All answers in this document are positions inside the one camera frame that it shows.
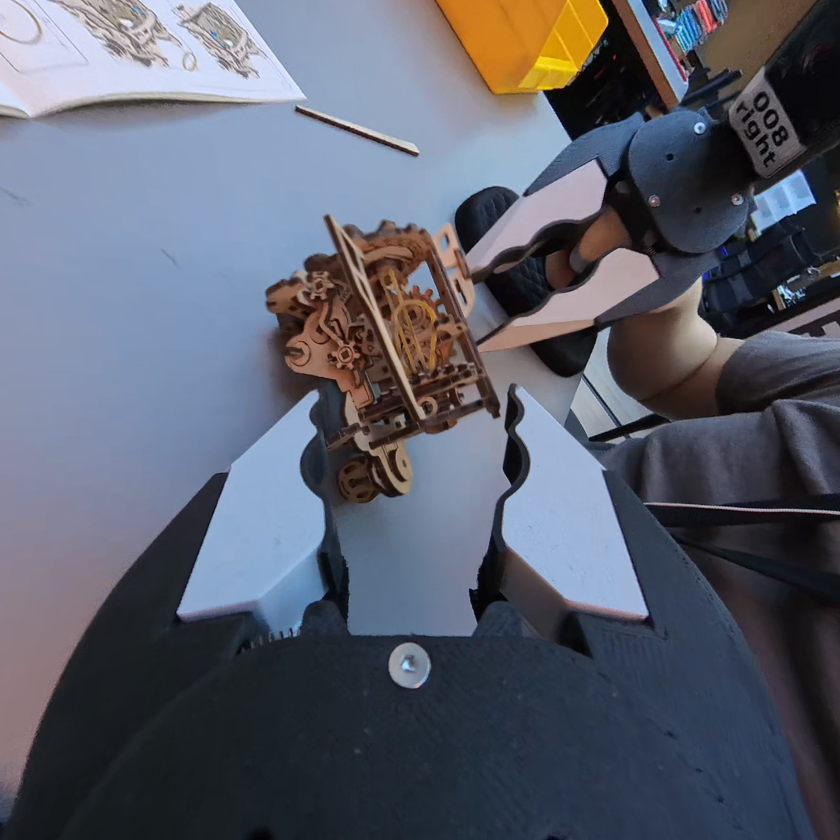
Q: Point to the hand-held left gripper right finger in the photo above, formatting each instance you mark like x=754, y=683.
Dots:
x=564, y=525

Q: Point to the instruction booklet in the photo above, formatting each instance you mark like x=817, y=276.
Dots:
x=131, y=59

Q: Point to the black quilted wrist rest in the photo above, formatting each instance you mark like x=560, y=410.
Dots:
x=499, y=216

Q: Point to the yellow storage bin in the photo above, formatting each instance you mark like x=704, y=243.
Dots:
x=518, y=39

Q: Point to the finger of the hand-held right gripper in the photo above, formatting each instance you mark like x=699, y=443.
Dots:
x=551, y=203
x=590, y=295

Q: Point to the person's grey clothing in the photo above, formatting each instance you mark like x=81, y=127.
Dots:
x=754, y=446

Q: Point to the person's right forearm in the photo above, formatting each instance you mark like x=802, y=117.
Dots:
x=663, y=361

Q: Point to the person's right hand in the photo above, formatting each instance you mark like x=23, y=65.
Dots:
x=600, y=239

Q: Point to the wooden mechanical model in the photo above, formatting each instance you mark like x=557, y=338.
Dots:
x=367, y=341

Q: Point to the thin wooden stick piece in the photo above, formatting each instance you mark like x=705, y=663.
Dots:
x=415, y=304

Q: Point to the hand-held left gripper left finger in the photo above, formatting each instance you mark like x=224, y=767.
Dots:
x=256, y=538

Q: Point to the wooden shelf board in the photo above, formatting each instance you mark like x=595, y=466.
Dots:
x=656, y=46

